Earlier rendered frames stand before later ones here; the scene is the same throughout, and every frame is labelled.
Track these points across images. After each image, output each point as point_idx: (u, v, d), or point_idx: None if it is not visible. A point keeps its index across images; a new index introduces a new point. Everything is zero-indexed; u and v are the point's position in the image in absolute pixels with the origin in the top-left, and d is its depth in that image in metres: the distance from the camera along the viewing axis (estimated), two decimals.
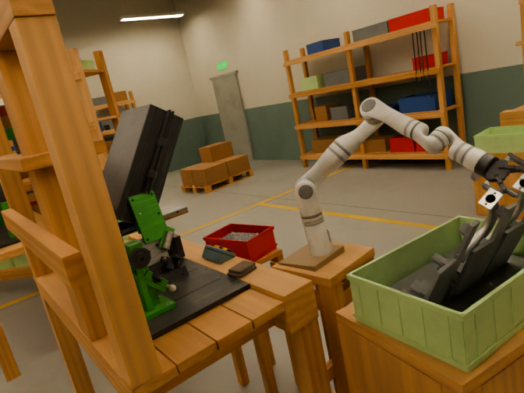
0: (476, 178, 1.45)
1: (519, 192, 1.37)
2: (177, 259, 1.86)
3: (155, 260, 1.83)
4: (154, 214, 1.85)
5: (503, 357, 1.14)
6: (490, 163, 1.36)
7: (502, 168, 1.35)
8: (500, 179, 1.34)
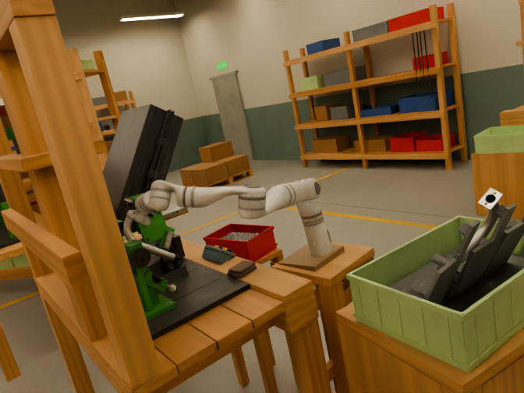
0: (147, 221, 1.60)
1: (129, 224, 1.69)
2: (177, 259, 1.86)
3: (155, 260, 1.83)
4: (154, 214, 1.85)
5: (503, 357, 1.14)
6: None
7: None
8: None
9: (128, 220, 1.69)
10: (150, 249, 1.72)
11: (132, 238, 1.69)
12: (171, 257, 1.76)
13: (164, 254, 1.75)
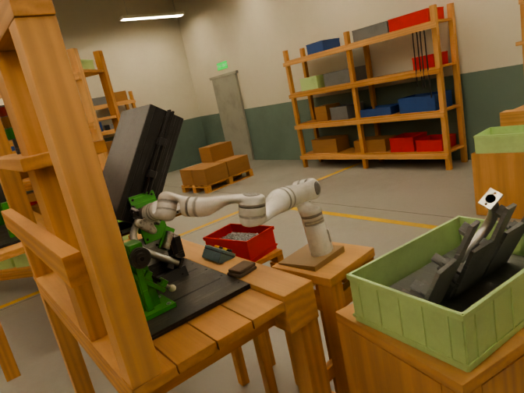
0: (154, 229, 1.66)
1: (136, 231, 1.76)
2: (177, 259, 1.86)
3: (155, 260, 1.83)
4: None
5: (503, 357, 1.14)
6: None
7: None
8: None
9: (134, 228, 1.75)
10: (156, 256, 1.78)
11: None
12: (176, 263, 1.83)
13: (170, 260, 1.81)
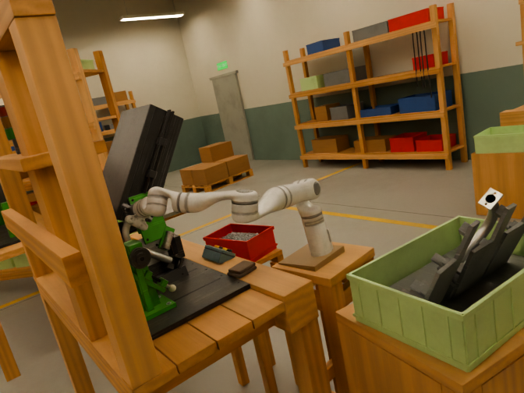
0: (145, 225, 1.64)
1: (128, 228, 1.74)
2: (177, 259, 1.86)
3: (155, 260, 1.83)
4: None
5: (503, 357, 1.14)
6: None
7: None
8: None
9: (126, 224, 1.74)
10: None
11: None
12: (169, 260, 1.81)
13: (162, 257, 1.80)
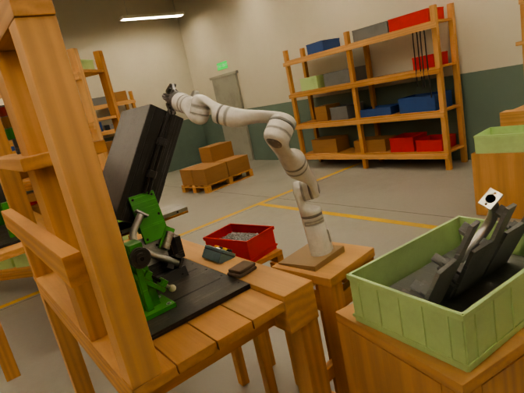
0: (192, 92, 1.70)
1: (136, 231, 1.76)
2: (177, 259, 1.86)
3: (155, 260, 1.83)
4: (154, 214, 1.85)
5: (503, 357, 1.14)
6: (169, 101, 1.69)
7: None
8: (167, 97, 1.74)
9: (134, 228, 1.76)
10: (156, 256, 1.78)
11: None
12: (176, 263, 1.83)
13: (170, 260, 1.81)
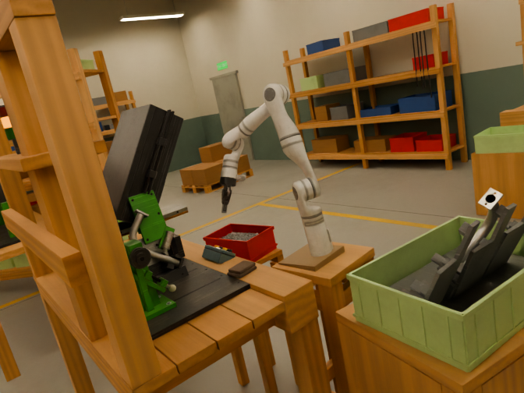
0: (238, 180, 2.02)
1: (136, 231, 1.76)
2: (177, 259, 1.86)
3: (155, 260, 1.83)
4: (154, 214, 1.85)
5: (503, 357, 1.14)
6: (221, 184, 1.96)
7: (223, 191, 1.96)
8: (221, 196, 1.97)
9: (134, 228, 1.76)
10: (156, 256, 1.78)
11: None
12: (176, 263, 1.83)
13: (170, 260, 1.81)
